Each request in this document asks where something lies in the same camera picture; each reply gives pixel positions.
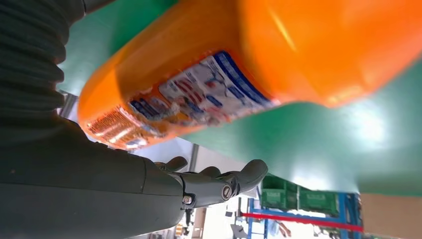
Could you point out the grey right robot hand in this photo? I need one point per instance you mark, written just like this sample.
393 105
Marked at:
82 198

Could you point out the green plastic crate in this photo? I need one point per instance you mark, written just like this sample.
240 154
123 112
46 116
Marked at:
296 198

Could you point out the brown cardboard box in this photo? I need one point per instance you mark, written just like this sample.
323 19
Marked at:
392 217

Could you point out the blue gantry frame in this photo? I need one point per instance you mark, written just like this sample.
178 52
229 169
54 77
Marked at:
344 207

